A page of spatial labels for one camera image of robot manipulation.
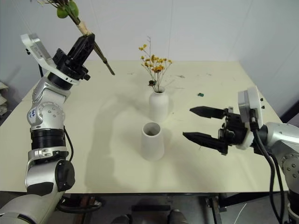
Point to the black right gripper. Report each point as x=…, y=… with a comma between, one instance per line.
x=234, y=130

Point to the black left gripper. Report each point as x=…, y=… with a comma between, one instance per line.
x=73, y=68

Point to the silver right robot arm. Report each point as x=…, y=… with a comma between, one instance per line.
x=281, y=135

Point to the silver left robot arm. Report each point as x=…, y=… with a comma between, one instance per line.
x=47, y=114

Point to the yellow dried flower bouquet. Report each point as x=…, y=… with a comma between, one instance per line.
x=157, y=65

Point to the small green scrap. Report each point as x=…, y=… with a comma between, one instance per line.
x=200, y=94

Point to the white rounded bottle vase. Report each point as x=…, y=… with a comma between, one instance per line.
x=158, y=106

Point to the white conical vase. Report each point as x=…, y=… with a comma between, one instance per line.
x=152, y=145

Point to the grey cardboard stack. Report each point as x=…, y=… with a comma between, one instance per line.
x=3, y=100

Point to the dark rounded shape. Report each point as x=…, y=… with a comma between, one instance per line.
x=177, y=217

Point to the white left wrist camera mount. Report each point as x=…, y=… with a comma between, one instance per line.
x=37, y=50

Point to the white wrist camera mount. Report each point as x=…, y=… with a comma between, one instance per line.
x=253, y=102
x=37, y=50

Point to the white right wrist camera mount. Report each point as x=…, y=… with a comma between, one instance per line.
x=253, y=102

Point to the black metal table frame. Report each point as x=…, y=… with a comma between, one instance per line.
x=216, y=210

